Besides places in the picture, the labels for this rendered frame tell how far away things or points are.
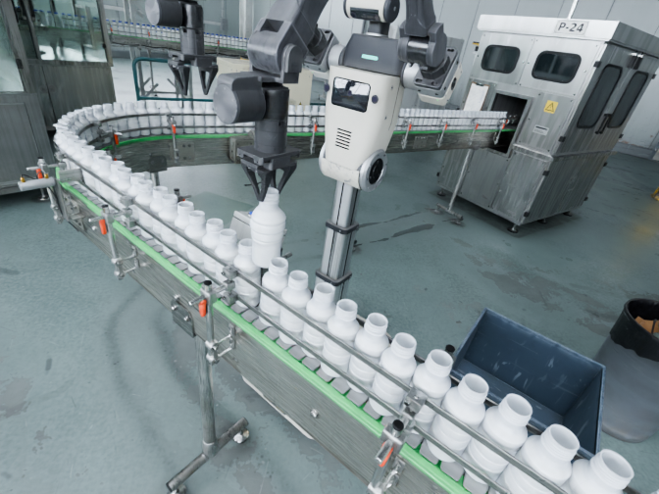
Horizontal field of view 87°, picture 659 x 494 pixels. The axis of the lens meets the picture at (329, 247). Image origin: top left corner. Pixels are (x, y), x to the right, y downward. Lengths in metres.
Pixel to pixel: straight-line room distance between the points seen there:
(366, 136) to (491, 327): 0.71
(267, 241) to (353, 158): 0.61
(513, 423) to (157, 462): 1.49
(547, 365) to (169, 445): 1.49
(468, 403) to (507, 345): 0.62
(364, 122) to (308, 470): 1.41
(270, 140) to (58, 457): 1.62
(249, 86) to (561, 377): 1.07
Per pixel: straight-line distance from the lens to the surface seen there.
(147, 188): 1.09
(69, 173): 1.45
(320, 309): 0.67
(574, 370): 1.19
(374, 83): 1.17
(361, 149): 1.21
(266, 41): 0.62
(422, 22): 1.00
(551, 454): 0.61
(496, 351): 1.22
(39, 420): 2.09
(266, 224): 0.69
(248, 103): 0.58
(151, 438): 1.88
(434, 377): 0.61
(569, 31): 4.15
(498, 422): 0.61
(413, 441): 0.70
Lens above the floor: 1.57
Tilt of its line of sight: 31 degrees down
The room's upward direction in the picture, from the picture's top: 9 degrees clockwise
